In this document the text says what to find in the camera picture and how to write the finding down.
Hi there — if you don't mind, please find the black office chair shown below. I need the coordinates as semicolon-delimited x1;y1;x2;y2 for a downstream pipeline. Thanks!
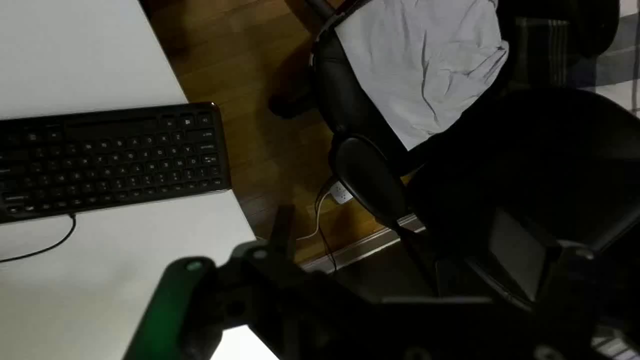
268;0;640;315

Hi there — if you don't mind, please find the black computer keyboard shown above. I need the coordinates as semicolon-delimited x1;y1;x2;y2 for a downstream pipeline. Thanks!
0;99;234;225

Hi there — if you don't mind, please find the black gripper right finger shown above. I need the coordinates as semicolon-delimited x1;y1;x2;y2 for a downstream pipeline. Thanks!
487;208;601;360

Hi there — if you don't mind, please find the white charger cable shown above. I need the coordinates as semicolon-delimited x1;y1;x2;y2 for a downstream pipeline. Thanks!
295;178;356;244

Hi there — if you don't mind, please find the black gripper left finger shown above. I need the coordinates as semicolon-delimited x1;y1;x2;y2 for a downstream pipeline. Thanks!
121;204;382;360

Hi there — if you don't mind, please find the light grey shirt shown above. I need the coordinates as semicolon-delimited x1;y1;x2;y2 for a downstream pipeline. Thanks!
332;0;511;152

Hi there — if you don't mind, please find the black keyboard cable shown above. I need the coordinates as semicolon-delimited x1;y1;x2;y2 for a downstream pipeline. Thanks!
0;209;77;266

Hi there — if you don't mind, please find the dark plaid cloth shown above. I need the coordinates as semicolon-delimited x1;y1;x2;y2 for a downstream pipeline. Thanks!
515;15;601;87

